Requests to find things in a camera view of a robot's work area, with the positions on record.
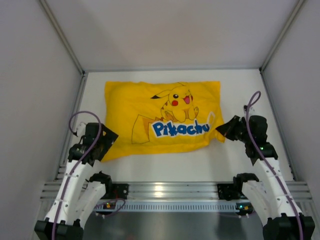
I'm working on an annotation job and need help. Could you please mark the yellow Pikachu pillowcase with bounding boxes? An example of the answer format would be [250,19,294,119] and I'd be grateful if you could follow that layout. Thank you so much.
[103,81,225,162]

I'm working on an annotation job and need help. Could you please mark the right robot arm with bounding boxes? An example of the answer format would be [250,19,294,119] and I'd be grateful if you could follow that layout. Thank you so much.
[216,115,316,240]

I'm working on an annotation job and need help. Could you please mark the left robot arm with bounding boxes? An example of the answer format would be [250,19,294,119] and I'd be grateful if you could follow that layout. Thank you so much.
[34,122,118,240]

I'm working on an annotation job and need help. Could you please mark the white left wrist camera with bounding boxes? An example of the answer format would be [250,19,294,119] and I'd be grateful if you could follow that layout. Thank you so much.
[74,121,87,137]

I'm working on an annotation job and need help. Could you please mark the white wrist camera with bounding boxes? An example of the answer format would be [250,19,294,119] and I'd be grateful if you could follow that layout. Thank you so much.
[74,121,87,137]
[243,105,256,118]

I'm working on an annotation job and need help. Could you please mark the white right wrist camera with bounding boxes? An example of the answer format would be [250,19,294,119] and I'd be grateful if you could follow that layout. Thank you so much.
[243,105,256,118]

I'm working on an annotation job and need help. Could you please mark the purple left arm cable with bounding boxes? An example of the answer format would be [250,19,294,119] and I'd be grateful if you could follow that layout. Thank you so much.
[51,110,127,240]

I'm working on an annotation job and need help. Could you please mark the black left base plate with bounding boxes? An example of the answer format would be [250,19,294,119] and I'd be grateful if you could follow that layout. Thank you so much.
[109,183,129,200]

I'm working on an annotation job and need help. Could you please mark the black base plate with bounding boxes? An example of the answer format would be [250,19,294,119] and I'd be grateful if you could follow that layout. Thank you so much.
[217,183,239,201]
[109,183,129,200]

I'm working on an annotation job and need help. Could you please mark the aluminium mounting rail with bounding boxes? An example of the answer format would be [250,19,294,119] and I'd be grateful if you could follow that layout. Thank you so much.
[40,181,312,201]

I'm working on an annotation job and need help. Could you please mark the right aluminium frame post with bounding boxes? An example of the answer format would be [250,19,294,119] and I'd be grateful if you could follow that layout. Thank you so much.
[259,0,307,75]

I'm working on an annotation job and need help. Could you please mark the aluminium frame post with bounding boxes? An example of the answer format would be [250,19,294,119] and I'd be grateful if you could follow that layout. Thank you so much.
[37,0,87,76]
[259,0,307,75]

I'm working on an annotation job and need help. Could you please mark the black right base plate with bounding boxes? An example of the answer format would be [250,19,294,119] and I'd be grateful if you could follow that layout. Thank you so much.
[217,183,239,201]

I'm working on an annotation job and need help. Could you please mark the left aluminium frame post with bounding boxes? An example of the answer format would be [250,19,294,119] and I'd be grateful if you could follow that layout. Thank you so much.
[37,0,87,76]

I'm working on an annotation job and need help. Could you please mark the white slotted cable duct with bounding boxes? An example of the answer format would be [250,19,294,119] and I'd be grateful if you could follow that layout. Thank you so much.
[93,201,240,213]

